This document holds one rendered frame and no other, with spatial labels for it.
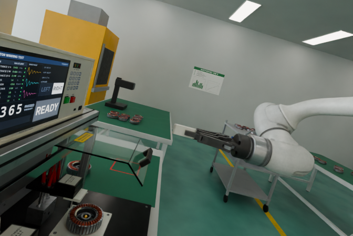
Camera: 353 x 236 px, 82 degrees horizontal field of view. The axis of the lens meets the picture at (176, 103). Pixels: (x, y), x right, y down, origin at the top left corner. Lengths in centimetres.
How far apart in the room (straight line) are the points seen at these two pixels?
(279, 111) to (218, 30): 536
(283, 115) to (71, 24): 402
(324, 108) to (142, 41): 538
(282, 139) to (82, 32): 393
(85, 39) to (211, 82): 340
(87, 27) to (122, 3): 216
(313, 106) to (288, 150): 17
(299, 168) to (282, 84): 594
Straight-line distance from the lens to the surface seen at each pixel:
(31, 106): 55
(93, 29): 420
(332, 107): 76
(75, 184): 77
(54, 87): 60
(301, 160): 72
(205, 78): 582
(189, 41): 585
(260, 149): 66
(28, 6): 706
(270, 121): 77
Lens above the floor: 132
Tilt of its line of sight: 6 degrees down
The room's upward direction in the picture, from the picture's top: 16 degrees clockwise
